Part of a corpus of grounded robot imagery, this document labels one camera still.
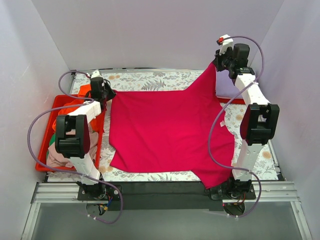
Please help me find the green t-shirt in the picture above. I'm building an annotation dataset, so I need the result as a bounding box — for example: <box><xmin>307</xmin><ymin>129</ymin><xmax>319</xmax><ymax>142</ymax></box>
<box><xmin>48</xmin><ymin>133</ymin><xmax>56</xmax><ymax>147</ymax></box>

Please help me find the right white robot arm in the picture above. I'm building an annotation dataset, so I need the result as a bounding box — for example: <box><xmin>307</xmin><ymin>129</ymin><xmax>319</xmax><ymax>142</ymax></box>
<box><xmin>209</xmin><ymin>39</ymin><xmax>280</xmax><ymax>200</ymax></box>

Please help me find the magenta t-shirt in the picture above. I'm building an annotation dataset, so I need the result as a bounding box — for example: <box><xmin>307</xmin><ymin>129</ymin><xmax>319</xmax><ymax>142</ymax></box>
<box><xmin>109</xmin><ymin>64</ymin><xmax>235</xmax><ymax>188</ymax></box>

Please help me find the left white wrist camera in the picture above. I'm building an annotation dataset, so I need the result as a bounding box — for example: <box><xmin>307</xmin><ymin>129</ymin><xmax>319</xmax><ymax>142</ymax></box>
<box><xmin>86</xmin><ymin>70</ymin><xmax>103</xmax><ymax>80</ymax></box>

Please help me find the folded red t-shirt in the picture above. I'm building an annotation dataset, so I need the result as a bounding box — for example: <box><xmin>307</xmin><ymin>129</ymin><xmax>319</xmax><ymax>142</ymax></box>
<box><xmin>218</xmin><ymin>97</ymin><xmax>245</xmax><ymax>105</ymax></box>

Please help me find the aluminium frame rail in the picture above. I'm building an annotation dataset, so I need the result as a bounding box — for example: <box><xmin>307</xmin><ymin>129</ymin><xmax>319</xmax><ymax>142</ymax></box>
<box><xmin>22</xmin><ymin>172</ymin><xmax>312</xmax><ymax>240</ymax></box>

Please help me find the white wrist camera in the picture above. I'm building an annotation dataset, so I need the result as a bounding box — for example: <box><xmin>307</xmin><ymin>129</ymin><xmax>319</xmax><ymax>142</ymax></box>
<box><xmin>86</xmin><ymin>70</ymin><xmax>103</xmax><ymax>80</ymax></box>
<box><xmin>216</xmin><ymin>34</ymin><xmax>234</xmax><ymax>56</ymax></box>

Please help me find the folded lavender t-shirt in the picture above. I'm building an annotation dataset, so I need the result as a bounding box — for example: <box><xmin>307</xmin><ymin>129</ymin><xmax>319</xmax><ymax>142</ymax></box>
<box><xmin>215</xmin><ymin>70</ymin><xmax>240</xmax><ymax>99</ymax></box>

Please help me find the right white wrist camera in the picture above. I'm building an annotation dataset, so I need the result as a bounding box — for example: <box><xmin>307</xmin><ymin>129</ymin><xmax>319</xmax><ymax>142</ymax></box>
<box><xmin>216</xmin><ymin>34</ymin><xmax>234</xmax><ymax>56</ymax></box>

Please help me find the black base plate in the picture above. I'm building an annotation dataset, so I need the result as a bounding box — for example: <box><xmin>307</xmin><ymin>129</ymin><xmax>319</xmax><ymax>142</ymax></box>
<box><xmin>76</xmin><ymin>181</ymin><xmax>257</xmax><ymax>211</ymax></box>

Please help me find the red plastic bin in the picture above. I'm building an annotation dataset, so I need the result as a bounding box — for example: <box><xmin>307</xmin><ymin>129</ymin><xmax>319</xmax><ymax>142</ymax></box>
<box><xmin>35</xmin><ymin>95</ymin><xmax>105</xmax><ymax>172</ymax></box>

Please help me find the beige pink t-shirt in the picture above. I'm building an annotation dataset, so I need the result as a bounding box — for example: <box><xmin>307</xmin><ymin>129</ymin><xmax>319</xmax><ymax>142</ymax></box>
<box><xmin>46</xmin><ymin>132</ymin><xmax>99</xmax><ymax>168</ymax></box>

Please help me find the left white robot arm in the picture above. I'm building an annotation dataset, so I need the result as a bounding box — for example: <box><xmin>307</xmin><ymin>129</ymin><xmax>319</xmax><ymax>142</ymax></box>
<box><xmin>55</xmin><ymin>70</ymin><xmax>116</xmax><ymax>200</ymax></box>

